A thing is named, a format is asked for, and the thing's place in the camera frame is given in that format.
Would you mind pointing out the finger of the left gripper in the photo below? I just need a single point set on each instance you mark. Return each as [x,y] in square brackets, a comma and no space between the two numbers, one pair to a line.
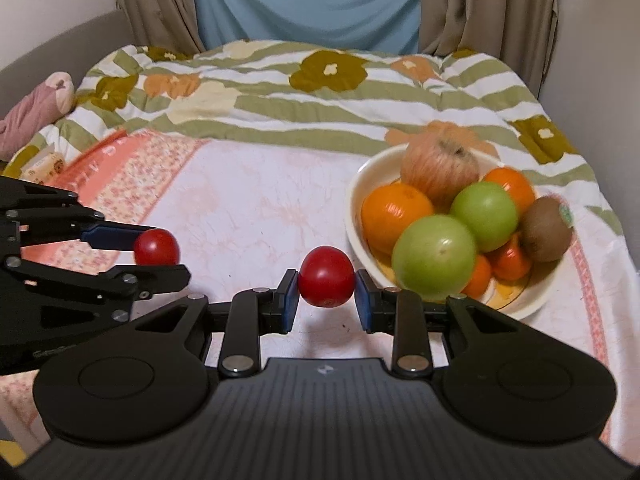
[143,282]
[107,235]

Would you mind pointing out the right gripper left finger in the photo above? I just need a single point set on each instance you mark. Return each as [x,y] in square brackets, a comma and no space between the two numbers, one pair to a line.
[250,314]

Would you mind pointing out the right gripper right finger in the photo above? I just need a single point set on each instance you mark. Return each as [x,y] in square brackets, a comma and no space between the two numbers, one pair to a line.
[407,318]

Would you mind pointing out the red cherry tomato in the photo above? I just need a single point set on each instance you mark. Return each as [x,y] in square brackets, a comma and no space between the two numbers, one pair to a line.
[326,278]
[156,247]

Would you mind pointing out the large green apple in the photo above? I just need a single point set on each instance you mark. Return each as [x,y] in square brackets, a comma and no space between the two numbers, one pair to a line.
[434,257]

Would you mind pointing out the large orange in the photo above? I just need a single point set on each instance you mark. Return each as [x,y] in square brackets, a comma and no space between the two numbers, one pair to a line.
[388,210]

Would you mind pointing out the small green apple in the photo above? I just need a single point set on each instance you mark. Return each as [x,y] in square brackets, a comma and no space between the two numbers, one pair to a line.
[489,212]

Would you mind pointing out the brown kiwi with sticker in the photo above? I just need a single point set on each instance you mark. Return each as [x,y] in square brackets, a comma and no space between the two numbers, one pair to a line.
[547,229]

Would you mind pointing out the small tangerine left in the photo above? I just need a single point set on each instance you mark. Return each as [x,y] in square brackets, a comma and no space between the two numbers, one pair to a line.
[481,278]

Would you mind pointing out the small tangerine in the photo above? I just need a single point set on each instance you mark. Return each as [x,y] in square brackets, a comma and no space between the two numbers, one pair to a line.
[510,261]
[481,278]

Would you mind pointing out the tissue pack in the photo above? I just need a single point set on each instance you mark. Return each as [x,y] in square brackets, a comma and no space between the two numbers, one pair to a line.
[43,168]

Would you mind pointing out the cream fruit bowl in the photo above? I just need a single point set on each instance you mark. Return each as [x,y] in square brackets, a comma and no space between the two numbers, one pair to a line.
[517,299]

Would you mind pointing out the small tangerine right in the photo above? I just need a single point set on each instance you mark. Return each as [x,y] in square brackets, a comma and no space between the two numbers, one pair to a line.
[510,261]

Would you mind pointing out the pink plush pillow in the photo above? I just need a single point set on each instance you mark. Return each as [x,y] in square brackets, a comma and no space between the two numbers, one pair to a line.
[47,103]

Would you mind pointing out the red yellow apple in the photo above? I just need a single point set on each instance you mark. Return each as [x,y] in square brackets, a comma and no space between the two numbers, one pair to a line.
[439,167]

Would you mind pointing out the orange tangerine upper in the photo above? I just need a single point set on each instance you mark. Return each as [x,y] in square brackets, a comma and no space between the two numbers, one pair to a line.
[515,184]

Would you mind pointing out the grey upholstered headboard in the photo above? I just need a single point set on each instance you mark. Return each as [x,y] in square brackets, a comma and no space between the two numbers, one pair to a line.
[73,52]

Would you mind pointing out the green striped floral duvet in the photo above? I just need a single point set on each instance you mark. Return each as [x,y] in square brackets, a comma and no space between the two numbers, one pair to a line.
[305,96]

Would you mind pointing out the left beige curtain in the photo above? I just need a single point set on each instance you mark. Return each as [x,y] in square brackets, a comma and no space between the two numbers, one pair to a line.
[169,24]

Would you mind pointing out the beige curtain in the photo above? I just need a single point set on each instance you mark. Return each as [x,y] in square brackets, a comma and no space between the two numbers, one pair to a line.
[169,24]
[518,32]

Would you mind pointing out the blue cloth under window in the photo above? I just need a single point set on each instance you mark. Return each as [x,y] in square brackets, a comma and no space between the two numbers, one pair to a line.
[389,26]

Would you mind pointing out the right beige curtain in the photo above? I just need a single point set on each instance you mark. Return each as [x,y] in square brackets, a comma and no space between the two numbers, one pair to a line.
[518,32]

